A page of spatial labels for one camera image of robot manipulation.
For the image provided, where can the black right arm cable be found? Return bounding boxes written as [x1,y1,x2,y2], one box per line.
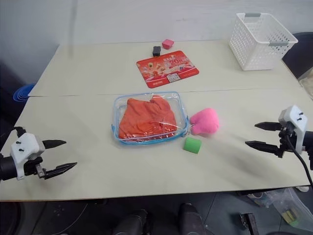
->
[284,127,313,187]

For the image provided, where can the green cylinder block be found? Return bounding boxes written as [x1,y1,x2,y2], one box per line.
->
[183,137,202,155]

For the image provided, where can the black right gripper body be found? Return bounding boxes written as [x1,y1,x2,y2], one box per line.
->
[277,121,298,158]

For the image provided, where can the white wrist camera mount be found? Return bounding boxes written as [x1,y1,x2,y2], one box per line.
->
[278,105,309,155]
[10,133,46,181]

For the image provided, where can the clear plastic bag with items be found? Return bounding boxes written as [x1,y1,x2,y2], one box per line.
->
[265,188,313,235]

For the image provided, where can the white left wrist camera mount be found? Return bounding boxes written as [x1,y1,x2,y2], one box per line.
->
[10,133,46,181]

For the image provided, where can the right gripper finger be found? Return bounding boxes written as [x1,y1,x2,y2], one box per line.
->
[245,140,280,154]
[254,121,282,132]

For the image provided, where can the pink plush toy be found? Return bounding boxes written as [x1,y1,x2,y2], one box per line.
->
[190,107,220,136]

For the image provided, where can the black metal block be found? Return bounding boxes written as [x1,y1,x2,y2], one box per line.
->
[240,212,255,235]

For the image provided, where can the white perforated plastic basket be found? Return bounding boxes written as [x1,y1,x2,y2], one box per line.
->
[228,12,299,71]

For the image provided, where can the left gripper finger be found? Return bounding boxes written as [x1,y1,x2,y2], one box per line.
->
[43,140,67,150]
[45,162,78,180]

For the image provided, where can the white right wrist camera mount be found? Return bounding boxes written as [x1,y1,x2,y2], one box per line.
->
[278,105,309,155]

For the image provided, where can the clear zip pouch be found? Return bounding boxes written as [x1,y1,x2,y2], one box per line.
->
[111,91,191,147]

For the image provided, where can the red printed mat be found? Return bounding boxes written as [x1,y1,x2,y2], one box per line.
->
[135,50,200,89]

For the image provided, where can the blue stacked bowls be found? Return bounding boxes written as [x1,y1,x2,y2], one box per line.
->
[13,83,36,102]

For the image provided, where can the orange cloth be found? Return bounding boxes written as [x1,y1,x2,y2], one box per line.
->
[118,94,178,141]

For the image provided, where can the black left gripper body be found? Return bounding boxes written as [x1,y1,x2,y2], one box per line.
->
[23,156,47,181]

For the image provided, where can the dark rounded shape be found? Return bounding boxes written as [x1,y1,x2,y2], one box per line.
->
[114,213,150,235]
[179,202,209,235]

